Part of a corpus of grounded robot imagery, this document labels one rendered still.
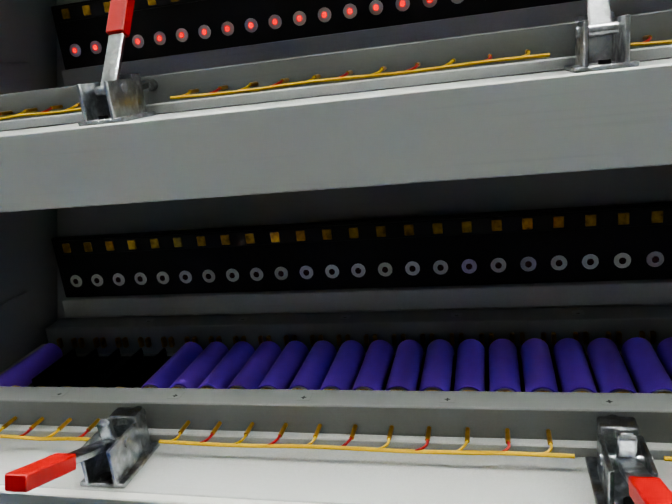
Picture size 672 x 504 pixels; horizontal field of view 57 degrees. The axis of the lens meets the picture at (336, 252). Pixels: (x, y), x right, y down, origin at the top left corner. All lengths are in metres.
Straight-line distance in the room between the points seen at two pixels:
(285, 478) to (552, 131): 0.22
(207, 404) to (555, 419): 0.19
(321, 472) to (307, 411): 0.04
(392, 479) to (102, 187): 0.23
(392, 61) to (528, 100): 0.11
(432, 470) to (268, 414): 0.10
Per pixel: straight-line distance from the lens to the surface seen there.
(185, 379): 0.43
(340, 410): 0.36
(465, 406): 0.35
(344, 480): 0.34
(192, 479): 0.37
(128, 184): 0.37
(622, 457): 0.32
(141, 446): 0.39
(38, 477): 0.33
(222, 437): 0.39
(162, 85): 0.44
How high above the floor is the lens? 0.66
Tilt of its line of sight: 4 degrees up
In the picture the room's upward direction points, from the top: 2 degrees counter-clockwise
